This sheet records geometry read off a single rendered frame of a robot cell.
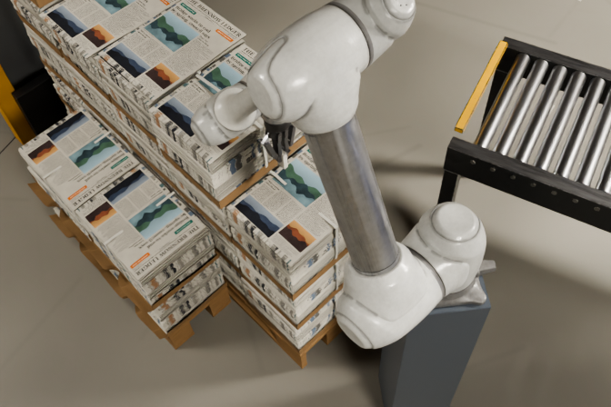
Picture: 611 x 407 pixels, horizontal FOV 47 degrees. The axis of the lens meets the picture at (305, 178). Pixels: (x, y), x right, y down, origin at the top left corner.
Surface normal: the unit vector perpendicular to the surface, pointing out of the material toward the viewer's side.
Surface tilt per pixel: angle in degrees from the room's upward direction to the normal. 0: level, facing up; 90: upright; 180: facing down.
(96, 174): 0
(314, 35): 12
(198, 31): 1
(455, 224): 6
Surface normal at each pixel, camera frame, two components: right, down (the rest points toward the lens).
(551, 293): -0.04, -0.57
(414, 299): 0.59, 0.28
